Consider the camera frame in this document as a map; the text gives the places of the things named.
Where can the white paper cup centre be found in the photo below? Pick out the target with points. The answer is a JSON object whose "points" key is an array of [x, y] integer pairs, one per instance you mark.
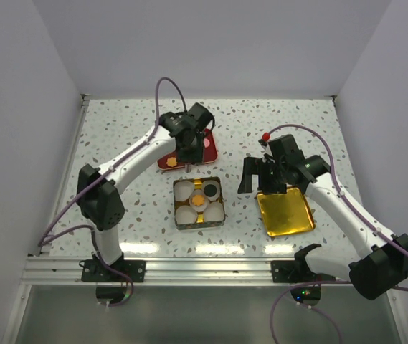
{"points": [[198, 209]]}

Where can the metal tongs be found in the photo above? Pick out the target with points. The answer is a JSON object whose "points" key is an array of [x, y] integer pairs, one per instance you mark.
{"points": [[188, 166]]}

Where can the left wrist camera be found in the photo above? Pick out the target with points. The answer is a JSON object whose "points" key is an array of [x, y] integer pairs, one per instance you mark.
{"points": [[202, 116]]}

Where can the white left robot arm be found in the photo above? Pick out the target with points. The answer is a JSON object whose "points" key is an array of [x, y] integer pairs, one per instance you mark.
{"points": [[100, 189]]}

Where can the orange flower cookie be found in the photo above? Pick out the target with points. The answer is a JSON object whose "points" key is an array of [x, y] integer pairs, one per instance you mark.
{"points": [[171, 162]]}

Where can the black right base bracket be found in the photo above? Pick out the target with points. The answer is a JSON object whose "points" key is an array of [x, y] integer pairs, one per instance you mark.
{"points": [[289, 272]]}

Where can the gold tin lid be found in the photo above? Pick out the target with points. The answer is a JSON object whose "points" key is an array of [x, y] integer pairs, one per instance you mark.
{"points": [[285, 214]]}

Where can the red tray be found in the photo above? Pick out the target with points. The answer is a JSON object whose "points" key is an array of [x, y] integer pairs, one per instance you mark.
{"points": [[210, 155]]}

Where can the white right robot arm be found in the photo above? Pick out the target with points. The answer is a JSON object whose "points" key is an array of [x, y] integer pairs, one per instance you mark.
{"points": [[383, 256]]}

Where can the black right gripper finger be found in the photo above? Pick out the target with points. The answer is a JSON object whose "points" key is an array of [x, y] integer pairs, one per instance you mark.
{"points": [[249, 169], [270, 185]]}

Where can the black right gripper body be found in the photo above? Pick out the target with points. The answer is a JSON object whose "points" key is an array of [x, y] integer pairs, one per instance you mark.
{"points": [[270, 171]]}

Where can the white paper cup bottom-right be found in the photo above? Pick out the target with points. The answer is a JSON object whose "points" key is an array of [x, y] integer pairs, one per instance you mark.
{"points": [[214, 212]]}

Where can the white paper cup top-left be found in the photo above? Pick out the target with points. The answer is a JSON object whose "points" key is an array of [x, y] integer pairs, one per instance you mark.
{"points": [[183, 190]]}

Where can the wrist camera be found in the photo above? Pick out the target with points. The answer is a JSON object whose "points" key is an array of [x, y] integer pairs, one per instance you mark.
{"points": [[202, 116], [283, 146]]}

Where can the green square cookie tin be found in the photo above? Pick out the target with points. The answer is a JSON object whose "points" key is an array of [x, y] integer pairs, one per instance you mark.
{"points": [[200, 224]]}

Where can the white paper cup top-right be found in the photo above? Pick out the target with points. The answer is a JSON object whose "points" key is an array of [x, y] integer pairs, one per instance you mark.
{"points": [[218, 186]]}

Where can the white paper cup bottom-left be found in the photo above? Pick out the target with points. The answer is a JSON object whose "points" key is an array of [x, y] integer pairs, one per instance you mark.
{"points": [[185, 215]]}

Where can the black left base bracket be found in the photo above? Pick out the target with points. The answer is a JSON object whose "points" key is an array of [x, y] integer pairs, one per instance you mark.
{"points": [[94, 271]]}

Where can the black base bracket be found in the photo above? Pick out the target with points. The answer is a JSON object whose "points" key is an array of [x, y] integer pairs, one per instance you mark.
{"points": [[94, 271], [289, 272]]}

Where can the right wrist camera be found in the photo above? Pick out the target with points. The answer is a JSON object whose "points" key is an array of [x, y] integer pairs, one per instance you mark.
{"points": [[283, 146]]}

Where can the black round cookie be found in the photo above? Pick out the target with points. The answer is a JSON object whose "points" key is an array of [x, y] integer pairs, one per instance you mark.
{"points": [[210, 190]]}

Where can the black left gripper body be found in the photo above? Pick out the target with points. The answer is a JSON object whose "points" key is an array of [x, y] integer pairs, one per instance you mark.
{"points": [[186, 153]]}

